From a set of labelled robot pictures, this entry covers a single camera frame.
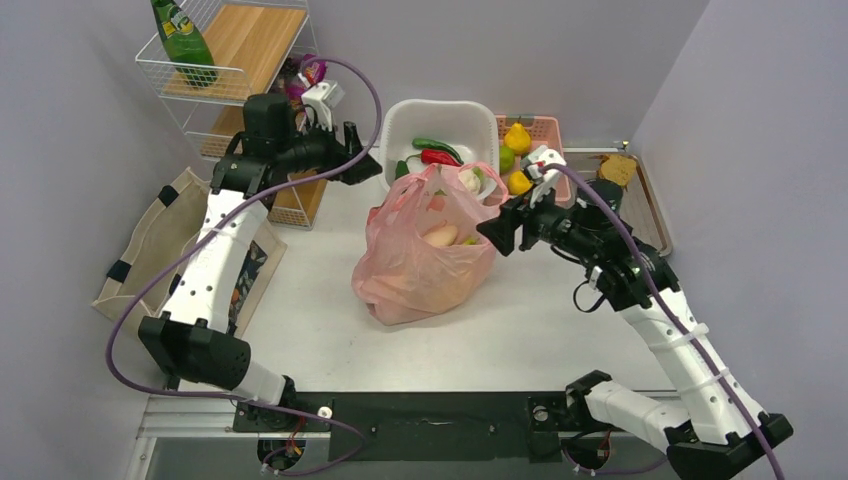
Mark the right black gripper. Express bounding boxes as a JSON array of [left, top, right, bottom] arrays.
[[480, 177, 599, 258]]

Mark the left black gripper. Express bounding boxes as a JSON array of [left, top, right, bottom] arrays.
[[276, 114, 380, 185]]

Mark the pink plastic grocery bag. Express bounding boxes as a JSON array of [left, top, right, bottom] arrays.
[[351, 162, 508, 326]]

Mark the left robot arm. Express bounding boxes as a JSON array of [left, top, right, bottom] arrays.
[[138, 89, 382, 430]]

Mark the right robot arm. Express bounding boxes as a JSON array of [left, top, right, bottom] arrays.
[[477, 181, 794, 479]]

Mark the yellow food inside bag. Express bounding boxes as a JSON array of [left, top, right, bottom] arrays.
[[422, 224, 478, 248]]

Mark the yellow lemon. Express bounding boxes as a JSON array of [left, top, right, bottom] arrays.
[[506, 170, 534, 196]]

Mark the dark green cucumber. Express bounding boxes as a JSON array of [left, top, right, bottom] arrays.
[[394, 160, 410, 180]]

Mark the green lime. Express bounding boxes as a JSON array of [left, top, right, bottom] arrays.
[[499, 145, 516, 175]]

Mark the purple snack packet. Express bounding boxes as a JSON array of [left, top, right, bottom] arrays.
[[277, 54, 327, 100]]

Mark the white cauliflower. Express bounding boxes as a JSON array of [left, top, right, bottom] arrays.
[[458, 167, 483, 195]]

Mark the yellow pear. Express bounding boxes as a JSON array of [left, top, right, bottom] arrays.
[[503, 121, 532, 155]]

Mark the slice of bread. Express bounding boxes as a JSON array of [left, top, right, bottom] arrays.
[[597, 153, 639, 189]]

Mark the pink plastic basket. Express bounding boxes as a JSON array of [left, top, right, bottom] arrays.
[[495, 114, 572, 207]]

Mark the metal tray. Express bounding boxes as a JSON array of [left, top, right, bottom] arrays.
[[563, 148, 673, 256]]

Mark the long green chili pepper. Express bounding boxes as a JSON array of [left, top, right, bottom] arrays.
[[411, 137, 464, 166]]

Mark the red chili pepper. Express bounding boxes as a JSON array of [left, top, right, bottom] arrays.
[[406, 149, 463, 167]]

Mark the white plastic tub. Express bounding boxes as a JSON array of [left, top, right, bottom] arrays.
[[377, 99, 499, 191]]

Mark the beige canvas tote bag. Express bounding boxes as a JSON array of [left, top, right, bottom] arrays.
[[92, 168, 287, 337]]

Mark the green glass bottle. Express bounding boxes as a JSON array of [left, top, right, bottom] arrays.
[[150, 0, 218, 88]]

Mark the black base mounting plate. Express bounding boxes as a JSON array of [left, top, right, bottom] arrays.
[[232, 391, 610, 463]]

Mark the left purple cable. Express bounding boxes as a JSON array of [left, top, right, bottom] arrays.
[[105, 55, 384, 478]]

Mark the purple cable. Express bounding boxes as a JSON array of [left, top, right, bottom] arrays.
[[539, 162, 790, 480], [105, 55, 384, 478]]

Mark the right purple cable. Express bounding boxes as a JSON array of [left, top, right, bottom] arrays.
[[539, 162, 790, 480]]

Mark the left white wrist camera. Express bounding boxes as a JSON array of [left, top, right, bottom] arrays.
[[301, 80, 345, 131]]

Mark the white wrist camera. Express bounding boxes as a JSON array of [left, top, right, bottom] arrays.
[[520, 145, 566, 207], [301, 80, 345, 131]]

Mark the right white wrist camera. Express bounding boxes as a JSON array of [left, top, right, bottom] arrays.
[[520, 145, 566, 207]]

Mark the white wire wooden shelf rack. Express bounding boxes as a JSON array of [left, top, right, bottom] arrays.
[[135, 0, 343, 230]]

